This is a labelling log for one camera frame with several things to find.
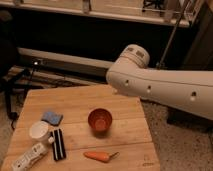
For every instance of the black office chair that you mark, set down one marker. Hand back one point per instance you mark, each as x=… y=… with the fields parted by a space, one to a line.
x=9 y=57

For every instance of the white cup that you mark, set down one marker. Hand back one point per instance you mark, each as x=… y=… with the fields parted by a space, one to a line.
x=39 y=131

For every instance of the orange pepper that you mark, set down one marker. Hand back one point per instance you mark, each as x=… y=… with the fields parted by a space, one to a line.
x=99 y=156

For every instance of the blue sponge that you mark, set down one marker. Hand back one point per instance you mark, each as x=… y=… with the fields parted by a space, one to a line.
x=52 y=118

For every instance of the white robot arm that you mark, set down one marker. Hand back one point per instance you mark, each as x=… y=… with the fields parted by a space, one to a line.
x=189 y=91

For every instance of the red-brown bowl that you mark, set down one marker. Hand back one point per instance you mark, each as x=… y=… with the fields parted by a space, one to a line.
x=100 y=120

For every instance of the black striped eraser block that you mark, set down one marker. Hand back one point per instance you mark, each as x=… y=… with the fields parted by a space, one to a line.
x=58 y=147

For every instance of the metal pole stand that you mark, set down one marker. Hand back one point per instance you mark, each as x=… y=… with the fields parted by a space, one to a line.
x=161 y=63

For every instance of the white baseboard heater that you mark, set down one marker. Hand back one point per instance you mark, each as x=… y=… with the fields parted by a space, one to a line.
x=77 y=64

